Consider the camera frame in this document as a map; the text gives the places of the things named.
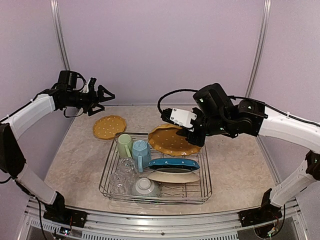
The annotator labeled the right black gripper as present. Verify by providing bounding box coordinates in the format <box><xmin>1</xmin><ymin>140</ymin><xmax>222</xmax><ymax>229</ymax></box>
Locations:
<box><xmin>176</xmin><ymin>106</ymin><xmax>232</xmax><ymax>147</ymax></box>

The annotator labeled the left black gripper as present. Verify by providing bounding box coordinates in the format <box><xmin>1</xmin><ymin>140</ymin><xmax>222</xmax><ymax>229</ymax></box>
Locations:
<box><xmin>64</xmin><ymin>84</ymin><xmax>115</xmax><ymax>116</ymax></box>

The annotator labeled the yellow polka dot plate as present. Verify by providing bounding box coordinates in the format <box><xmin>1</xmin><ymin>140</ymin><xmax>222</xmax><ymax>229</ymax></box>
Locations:
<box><xmin>148</xmin><ymin>123</ymin><xmax>202</xmax><ymax>157</ymax></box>
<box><xmin>92</xmin><ymin>115</ymin><xmax>127</xmax><ymax>140</ymax></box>

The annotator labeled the blue polka dot plate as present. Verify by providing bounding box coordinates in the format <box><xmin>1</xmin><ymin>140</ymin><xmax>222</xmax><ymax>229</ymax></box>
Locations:
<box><xmin>147</xmin><ymin>158</ymin><xmax>200</xmax><ymax>171</ymax></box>

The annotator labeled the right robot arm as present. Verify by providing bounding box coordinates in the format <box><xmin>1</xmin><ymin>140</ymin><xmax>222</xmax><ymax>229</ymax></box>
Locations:
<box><xmin>169</xmin><ymin>83</ymin><xmax>320</xmax><ymax>222</ymax></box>

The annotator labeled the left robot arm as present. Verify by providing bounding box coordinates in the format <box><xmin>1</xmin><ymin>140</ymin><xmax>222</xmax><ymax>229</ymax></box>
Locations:
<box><xmin>0</xmin><ymin>70</ymin><xmax>116</xmax><ymax>224</ymax></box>

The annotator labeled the light blue ceramic mug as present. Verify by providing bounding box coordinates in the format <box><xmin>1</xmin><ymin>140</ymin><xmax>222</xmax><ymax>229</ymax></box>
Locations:
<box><xmin>132</xmin><ymin>140</ymin><xmax>152</xmax><ymax>173</ymax></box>

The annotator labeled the cream white plate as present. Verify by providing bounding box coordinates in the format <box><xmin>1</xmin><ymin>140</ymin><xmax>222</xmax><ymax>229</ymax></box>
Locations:
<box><xmin>147</xmin><ymin>168</ymin><xmax>200</xmax><ymax>184</ymax></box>

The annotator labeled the green ceramic mug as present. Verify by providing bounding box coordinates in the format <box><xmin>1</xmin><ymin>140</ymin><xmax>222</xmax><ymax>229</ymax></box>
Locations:
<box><xmin>117</xmin><ymin>133</ymin><xmax>134</xmax><ymax>158</ymax></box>

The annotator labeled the clear glass cup rear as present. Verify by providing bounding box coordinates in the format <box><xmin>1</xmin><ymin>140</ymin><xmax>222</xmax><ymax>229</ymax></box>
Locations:
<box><xmin>117</xmin><ymin>157</ymin><xmax>137</xmax><ymax>179</ymax></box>

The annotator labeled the clear glass cup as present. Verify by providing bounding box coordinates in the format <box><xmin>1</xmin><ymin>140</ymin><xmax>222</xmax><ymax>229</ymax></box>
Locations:
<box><xmin>117</xmin><ymin>157</ymin><xmax>137</xmax><ymax>179</ymax></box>
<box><xmin>109</xmin><ymin>171</ymin><xmax>131</xmax><ymax>195</ymax></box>

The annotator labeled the grey ceramic bowl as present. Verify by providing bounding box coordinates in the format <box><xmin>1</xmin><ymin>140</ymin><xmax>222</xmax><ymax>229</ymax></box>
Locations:
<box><xmin>131</xmin><ymin>177</ymin><xmax>161</xmax><ymax>197</ymax></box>

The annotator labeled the clear glass cup front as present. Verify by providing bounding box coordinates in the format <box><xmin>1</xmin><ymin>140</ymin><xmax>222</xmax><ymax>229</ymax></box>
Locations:
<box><xmin>109</xmin><ymin>171</ymin><xmax>131</xmax><ymax>195</ymax></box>

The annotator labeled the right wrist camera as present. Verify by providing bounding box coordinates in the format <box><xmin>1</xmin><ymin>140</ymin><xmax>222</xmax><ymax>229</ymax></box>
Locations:
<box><xmin>161</xmin><ymin>108</ymin><xmax>197</xmax><ymax>130</ymax></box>

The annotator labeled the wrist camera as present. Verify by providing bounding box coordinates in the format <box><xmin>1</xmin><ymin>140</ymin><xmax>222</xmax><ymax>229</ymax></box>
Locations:
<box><xmin>161</xmin><ymin>108</ymin><xmax>197</xmax><ymax>130</ymax></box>
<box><xmin>82</xmin><ymin>77</ymin><xmax>97</xmax><ymax>93</ymax></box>

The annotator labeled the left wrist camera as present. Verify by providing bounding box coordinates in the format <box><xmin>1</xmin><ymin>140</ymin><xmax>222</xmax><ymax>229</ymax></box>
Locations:
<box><xmin>82</xmin><ymin>77</ymin><xmax>97</xmax><ymax>93</ymax></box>

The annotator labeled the metal wire dish rack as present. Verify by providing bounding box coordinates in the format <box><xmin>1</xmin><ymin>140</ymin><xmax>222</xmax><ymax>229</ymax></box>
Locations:
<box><xmin>99</xmin><ymin>137</ymin><xmax>212</xmax><ymax>205</ymax></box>

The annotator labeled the left aluminium corner post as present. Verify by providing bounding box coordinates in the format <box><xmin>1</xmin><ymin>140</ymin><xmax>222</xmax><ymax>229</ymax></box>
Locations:
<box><xmin>50</xmin><ymin>0</ymin><xmax>71</xmax><ymax>70</ymax></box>

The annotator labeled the aluminium corner post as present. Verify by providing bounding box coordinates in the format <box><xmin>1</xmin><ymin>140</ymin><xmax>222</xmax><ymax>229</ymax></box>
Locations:
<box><xmin>245</xmin><ymin>0</ymin><xmax>272</xmax><ymax>98</ymax></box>
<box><xmin>50</xmin><ymin>0</ymin><xmax>71</xmax><ymax>70</ymax></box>

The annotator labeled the right aluminium corner post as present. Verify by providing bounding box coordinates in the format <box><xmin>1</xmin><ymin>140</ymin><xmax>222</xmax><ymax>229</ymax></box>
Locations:
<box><xmin>245</xmin><ymin>0</ymin><xmax>272</xmax><ymax>98</ymax></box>

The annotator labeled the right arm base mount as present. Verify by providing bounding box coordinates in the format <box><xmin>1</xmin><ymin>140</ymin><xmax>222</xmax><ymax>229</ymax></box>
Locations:
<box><xmin>238</xmin><ymin>206</ymin><xmax>283</xmax><ymax>227</ymax></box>

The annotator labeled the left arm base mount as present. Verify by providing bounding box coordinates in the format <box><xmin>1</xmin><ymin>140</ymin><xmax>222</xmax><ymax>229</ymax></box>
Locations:
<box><xmin>43</xmin><ymin>208</ymin><xmax>88</xmax><ymax>228</ymax></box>

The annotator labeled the aluminium front frame rail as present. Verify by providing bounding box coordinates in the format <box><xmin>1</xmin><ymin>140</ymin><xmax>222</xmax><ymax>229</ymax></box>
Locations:
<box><xmin>17</xmin><ymin>203</ymin><xmax>308</xmax><ymax>240</ymax></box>

